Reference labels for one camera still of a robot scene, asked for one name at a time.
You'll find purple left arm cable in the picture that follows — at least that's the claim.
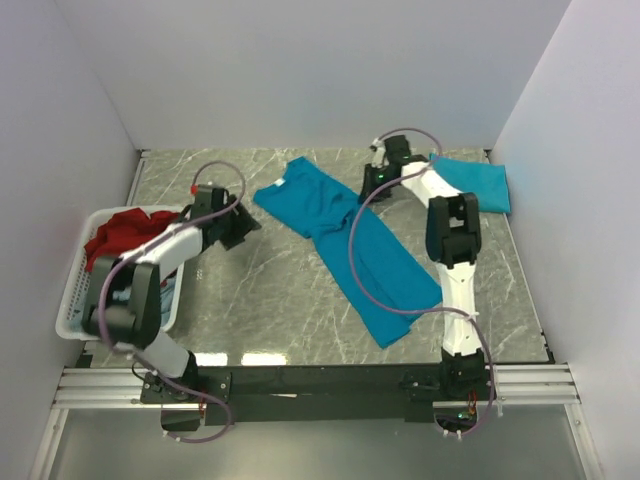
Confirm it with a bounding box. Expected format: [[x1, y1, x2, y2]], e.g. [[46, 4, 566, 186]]
[[97, 160, 247, 444]]

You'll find white plastic laundry basket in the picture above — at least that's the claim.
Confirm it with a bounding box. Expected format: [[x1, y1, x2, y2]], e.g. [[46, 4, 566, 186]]
[[55, 206, 185, 341]]

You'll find light blue t shirt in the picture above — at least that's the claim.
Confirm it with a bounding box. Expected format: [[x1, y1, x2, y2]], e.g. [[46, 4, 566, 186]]
[[112, 277, 176, 327]]

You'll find folded teal t shirt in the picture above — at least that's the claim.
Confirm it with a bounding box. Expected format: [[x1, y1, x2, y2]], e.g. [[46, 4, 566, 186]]
[[429, 153, 511, 214]]

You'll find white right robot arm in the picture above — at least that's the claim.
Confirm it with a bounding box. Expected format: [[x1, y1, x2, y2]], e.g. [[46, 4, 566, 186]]
[[348, 129, 489, 399]]

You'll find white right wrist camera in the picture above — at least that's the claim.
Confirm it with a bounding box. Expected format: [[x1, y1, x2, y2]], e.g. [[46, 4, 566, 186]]
[[370, 137, 386, 168]]

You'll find red t shirt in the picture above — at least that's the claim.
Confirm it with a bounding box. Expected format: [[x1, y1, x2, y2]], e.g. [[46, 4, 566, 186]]
[[84, 208, 179, 272]]

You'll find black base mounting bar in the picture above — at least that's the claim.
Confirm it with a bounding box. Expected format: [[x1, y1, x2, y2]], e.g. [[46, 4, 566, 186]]
[[140, 363, 495, 426]]

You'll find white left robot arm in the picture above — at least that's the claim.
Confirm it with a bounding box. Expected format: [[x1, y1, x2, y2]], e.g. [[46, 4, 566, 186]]
[[81, 185, 261, 402]]

